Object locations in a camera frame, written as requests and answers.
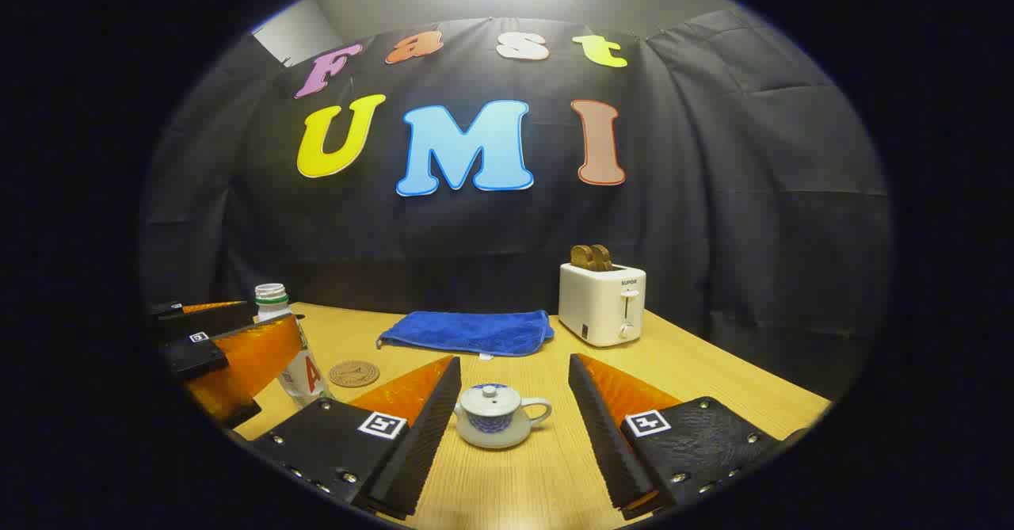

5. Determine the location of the white toaster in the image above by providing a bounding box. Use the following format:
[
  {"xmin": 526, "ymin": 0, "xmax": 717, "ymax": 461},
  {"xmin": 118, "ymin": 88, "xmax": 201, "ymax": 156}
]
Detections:
[{"xmin": 558, "ymin": 262, "xmax": 646, "ymax": 348}]

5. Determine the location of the blue towel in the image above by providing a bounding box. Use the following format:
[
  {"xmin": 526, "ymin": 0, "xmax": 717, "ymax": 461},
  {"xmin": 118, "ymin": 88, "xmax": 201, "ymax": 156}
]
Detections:
[{"xmin": 376, "ymin": 310, "xmax": 555, "ymax": 358}]

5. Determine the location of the black backdrop cloth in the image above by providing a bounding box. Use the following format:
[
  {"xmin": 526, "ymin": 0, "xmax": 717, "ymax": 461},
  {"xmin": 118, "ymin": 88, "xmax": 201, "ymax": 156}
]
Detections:
[{"xmin": 143, "ymin": 11, "xmax": 892, "ymax": 404}]

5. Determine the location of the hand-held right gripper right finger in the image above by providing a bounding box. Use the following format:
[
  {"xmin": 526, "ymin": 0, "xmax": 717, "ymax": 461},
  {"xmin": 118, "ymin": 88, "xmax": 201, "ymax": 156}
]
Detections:
[{"xmin": 568, "ymin": 353, "xmax": 785, "ymax": 521}]

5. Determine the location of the white teacup lid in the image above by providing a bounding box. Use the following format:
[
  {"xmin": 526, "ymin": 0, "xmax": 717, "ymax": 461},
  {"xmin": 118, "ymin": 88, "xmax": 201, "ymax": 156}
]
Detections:
[{"xmin": 467, "ymin": 383, "xmax": 516, "ymax": 417}]

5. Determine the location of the round wooden coaster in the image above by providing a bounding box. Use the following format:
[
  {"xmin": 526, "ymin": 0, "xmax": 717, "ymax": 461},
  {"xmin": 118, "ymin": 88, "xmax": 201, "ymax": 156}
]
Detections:
[{"xmin": 329, "ymin": 360, "xmax": 381, "ymax": 388}]

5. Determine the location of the white water bottle green label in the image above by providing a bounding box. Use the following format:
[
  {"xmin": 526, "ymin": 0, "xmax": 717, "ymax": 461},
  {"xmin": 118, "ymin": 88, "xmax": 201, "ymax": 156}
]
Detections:
[{"xmin": 253, "ymin": 283, "xmax": 335, "ymax": 402}]

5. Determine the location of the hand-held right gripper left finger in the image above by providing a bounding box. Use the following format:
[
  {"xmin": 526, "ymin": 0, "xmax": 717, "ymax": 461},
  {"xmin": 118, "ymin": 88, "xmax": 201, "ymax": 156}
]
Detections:
[{"xmin": 252, "ymin": 354, "xmax": 462, "ymax": 521}]

